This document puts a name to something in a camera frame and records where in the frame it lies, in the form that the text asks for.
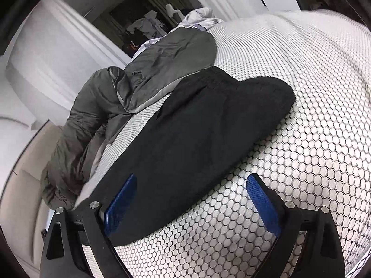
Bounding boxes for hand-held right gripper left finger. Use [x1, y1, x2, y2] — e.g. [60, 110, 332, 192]
[41, 174, 137, 278]

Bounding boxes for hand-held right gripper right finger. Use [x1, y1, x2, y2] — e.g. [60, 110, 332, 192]
[246, 173, 347, 278]

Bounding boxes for black pants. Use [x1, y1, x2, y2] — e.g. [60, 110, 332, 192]
[87, 66, 296, 246]

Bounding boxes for white honeycomb bed cover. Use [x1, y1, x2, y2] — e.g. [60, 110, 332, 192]
[74, 9, 371, 278]

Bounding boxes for grey jacket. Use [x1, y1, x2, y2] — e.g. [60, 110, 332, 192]
[41, 30, 218, 211]

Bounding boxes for grey hanging clothes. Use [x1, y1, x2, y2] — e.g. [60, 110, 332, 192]
[126, 10, 163, 39]

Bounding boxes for white garment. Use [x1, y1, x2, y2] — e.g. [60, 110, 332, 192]
[135, 7, 225, 61]

